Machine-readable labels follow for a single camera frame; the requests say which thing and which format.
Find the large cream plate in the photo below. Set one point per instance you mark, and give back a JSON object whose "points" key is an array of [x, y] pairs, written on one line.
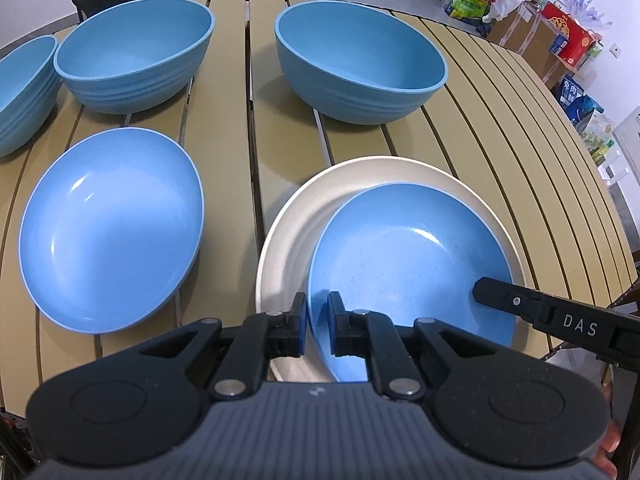
{"points": [[285, 260]]}

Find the large blue bowl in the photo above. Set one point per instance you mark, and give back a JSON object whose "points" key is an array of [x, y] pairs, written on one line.
{"points": [[356, 64]]}

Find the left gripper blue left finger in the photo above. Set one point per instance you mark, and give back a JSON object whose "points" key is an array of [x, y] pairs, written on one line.
{"points": [[286, 336]]}

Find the large cardboard box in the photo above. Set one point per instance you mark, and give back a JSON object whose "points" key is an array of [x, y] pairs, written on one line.
{"points": [[526, 32]]}

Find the small blue plate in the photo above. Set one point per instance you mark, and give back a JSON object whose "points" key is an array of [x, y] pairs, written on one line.
{"points": [[111, 230]]}

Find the red gift box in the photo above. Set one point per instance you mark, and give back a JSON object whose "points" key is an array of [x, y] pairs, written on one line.
{"points": [[578, 39]]}

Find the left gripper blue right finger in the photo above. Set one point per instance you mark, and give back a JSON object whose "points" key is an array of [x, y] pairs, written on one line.
{"points": [[349, 334]]}

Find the small blue bowl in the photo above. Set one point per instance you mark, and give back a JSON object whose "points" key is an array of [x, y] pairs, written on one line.
{"points": [[29, 89]]}

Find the green yellow bag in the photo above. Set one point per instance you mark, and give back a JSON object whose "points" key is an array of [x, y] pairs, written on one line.
{"points": [[466, 10]]}

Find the medium blue plate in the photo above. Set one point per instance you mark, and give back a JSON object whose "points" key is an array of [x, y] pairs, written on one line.
{"points": [[409, 251]]}

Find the right human hand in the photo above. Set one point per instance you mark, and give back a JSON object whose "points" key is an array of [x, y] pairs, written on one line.
{"points": [[608, 446]]}

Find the medium blue bowl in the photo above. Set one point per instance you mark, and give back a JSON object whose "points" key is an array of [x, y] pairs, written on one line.
{"points": [[134, 56]]}

